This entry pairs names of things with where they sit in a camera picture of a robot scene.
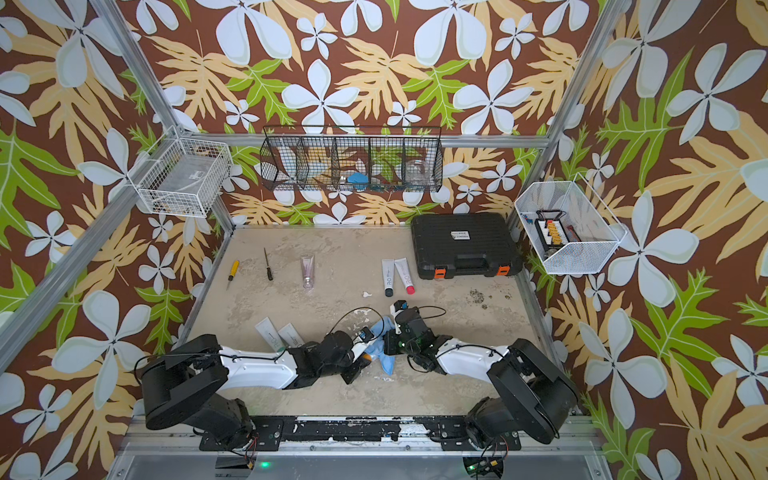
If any blue microfiber cloth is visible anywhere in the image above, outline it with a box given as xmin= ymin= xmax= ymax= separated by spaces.
xmin=365 ymin=316 xmax=395 ymax=376

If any pink cap toothpaste tube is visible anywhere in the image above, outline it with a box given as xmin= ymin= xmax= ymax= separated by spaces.
xmin=394 ymin=258 xmax=415 ymax=295

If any dark cap toothpaste tube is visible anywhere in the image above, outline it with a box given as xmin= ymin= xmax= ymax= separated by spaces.
xmin=381 ymin=259 xmax=395 ymax=297

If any clear pink tube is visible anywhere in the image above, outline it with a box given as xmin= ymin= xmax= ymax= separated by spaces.
xmin=301 ymin=255 xmax=315 ymax=290

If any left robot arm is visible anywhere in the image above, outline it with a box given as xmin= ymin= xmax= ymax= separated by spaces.
xmin=133 ymin=327 xmax=376 ymax=451

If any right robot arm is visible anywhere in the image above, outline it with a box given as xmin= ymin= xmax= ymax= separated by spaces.
xmin=384 ymin=300 xmax=577 ymax=448

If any black cap toothpaste tube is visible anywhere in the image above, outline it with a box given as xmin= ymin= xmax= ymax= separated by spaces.
xmin=278 ymin=323 xmax=304 ymax=348

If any green cap toothpaste tube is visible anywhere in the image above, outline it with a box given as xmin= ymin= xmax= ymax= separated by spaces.
xmin=255 ymin=317 xmax=285 ymax=353

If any black plastic tool case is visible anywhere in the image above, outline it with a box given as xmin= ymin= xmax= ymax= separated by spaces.
xmin=411 ymin=212 xmax=523 ymax=280

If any blue item in basket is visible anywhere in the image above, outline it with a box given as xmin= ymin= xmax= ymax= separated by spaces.
xmin=346 ymin=172 xmax=369 ymax=188

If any black box in basket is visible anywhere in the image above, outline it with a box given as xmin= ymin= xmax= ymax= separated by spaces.
xmin=534 ymin=210 xmax=571 ymax=255

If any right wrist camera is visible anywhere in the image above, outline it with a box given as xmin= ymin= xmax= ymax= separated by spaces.
xmin=390 ymin=300 xmax=413 ymax=326

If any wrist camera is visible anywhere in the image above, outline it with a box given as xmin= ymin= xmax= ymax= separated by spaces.
xmin=390 ymin=300 xmax=413 ymax=326
xmin=357 ymin=327 xmax=376 ymax=343

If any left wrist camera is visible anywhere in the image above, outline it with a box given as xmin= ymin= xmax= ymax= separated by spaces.
xmin=357 ymin=327 xmax=376 ymax=343

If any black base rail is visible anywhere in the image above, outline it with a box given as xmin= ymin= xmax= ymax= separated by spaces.
xmin=194 ymin=415 xmax=520 ymax=454

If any black handle screwdriver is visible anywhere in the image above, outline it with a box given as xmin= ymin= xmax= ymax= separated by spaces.
xmin=263 ymin=248 xmax=274 ymax=281

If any yellow handle screwdriver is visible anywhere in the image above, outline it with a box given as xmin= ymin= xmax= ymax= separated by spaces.
xmin=227 ymin=260 xmax=240 ymax=282

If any white wire basket right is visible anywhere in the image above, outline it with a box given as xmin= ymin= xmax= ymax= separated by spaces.
xmin=515 ymin=174 xmax=628 ymax=276

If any white wire basket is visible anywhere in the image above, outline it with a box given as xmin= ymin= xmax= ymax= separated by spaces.
xmin=130 ymin=127 xmax=233 ymax=218
xmin=515 ymin=174 xmax=628 ymax=276

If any black wire basket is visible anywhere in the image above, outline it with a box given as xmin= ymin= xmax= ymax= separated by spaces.
xmin=257 ymin=125 xmax=444 ymax=192

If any white wire basket left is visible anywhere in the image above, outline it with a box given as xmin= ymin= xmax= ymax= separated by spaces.
xmin=130 ymin=127 xmax=233 ymax=218

